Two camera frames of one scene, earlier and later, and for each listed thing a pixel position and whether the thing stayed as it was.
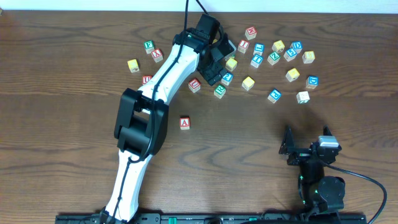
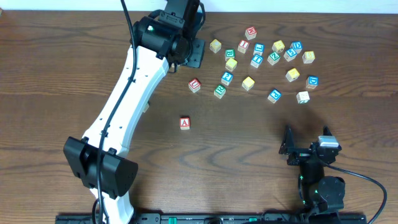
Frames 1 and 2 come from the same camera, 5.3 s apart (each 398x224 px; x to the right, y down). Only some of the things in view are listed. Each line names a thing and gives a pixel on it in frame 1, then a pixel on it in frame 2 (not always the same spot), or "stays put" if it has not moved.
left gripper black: (212, 73) → (197, 52)
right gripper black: (303, 152) stays put
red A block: (185, 123) stays put
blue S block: (290, 54) stays put
